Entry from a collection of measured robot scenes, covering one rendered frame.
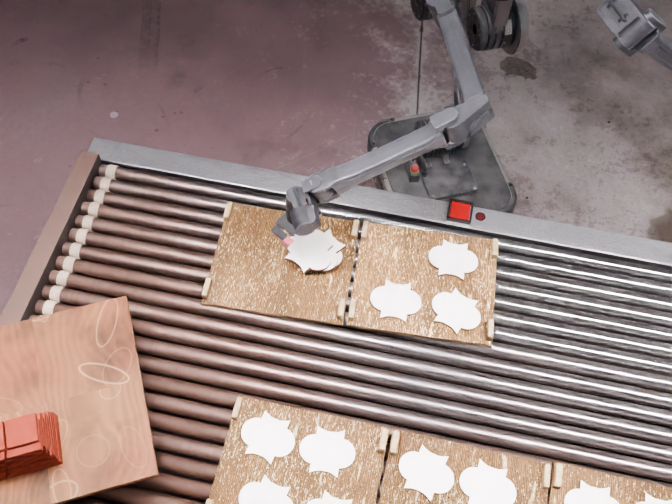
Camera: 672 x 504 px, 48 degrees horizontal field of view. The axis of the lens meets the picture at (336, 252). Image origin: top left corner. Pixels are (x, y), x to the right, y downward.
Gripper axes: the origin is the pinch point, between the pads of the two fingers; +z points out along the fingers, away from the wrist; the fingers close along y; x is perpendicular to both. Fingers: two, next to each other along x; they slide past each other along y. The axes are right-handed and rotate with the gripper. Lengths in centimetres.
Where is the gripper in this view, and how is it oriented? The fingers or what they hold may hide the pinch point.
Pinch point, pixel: (296, 234)
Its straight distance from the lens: 215.6
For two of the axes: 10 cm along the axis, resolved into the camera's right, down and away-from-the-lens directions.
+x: -7.7, -5.6, 3.0
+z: -0.4, 5.2, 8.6
